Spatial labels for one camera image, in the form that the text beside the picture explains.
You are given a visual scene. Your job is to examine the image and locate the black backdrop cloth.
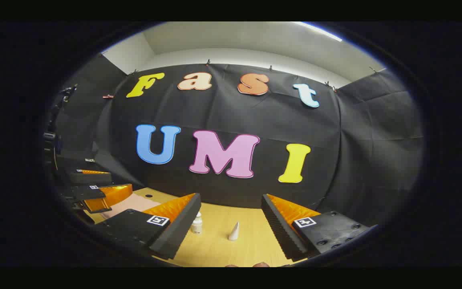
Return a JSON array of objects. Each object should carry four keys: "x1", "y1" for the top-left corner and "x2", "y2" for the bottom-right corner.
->
[{"x1": 47, "y1": 54, "x2": 424, "y2": 227}]

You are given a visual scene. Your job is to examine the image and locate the white pump bottle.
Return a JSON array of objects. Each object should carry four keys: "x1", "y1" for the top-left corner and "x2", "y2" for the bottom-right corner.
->
[{"x1": 190, "y1": 212, "x2": 203, "y2": 235}]

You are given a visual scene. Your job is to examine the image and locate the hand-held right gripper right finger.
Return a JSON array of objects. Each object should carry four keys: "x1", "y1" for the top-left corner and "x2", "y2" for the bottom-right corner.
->
[{"x1": 261, "y1": 193, "x2": 378, "y2": 262}]

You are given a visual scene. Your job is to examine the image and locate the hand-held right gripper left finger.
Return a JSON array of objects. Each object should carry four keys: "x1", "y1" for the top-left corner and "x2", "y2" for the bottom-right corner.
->
[{"x1": 91, "y1": 193, "x2": 202, "y2": 260}]

